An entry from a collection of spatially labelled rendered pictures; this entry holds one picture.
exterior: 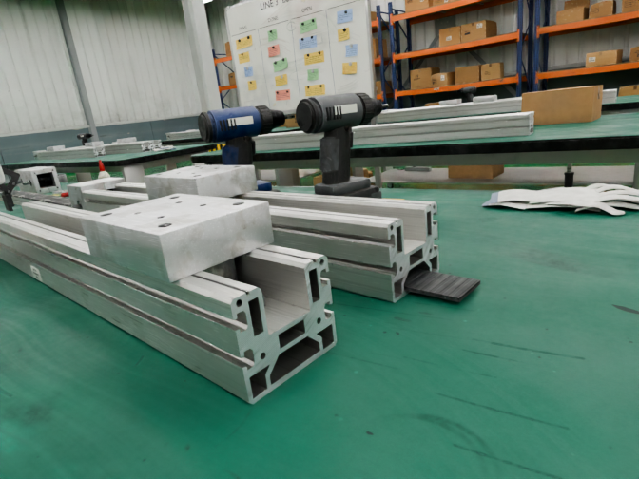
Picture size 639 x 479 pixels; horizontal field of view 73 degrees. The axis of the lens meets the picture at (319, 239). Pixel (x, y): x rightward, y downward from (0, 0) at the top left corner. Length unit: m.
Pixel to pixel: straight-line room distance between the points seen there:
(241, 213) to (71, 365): 0.22
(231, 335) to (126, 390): 0.12
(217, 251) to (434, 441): 0.22
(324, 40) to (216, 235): 3.51
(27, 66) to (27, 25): 0.94
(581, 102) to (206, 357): 2.15
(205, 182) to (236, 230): 0.29
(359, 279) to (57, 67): 13.07
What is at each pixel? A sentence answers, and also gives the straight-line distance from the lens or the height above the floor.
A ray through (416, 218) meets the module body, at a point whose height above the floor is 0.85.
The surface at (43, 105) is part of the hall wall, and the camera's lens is 13.06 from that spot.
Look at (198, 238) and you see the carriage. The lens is 0.36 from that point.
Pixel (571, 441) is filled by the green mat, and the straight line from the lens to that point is 0.31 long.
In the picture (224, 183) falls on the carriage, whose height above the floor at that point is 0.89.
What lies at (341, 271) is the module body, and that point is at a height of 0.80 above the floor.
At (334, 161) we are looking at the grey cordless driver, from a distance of 0.77.
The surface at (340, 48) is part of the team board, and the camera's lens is 3.74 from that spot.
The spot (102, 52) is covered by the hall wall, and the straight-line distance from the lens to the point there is 14.03.
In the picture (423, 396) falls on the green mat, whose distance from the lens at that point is 0.33.
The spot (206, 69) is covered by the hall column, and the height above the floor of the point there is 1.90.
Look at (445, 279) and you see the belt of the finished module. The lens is 0.49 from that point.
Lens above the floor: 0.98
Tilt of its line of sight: 17 degrees down
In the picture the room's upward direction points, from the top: 7 degrees counter-clockwise
